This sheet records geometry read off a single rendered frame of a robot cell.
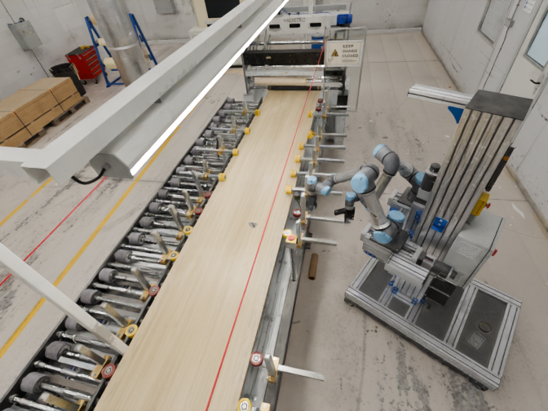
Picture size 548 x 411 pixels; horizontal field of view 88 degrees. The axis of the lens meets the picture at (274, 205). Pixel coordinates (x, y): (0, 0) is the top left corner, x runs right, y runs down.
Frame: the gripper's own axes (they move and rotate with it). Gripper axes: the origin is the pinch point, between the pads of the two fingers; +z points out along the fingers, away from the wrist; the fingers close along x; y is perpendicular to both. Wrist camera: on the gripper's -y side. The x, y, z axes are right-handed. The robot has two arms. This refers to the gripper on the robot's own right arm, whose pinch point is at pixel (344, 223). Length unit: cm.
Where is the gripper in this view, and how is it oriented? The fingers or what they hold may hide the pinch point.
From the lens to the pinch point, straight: 262.2
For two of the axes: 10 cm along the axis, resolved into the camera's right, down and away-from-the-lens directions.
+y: 9.7, 1.0, -2.2
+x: 2.2, -7.0, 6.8
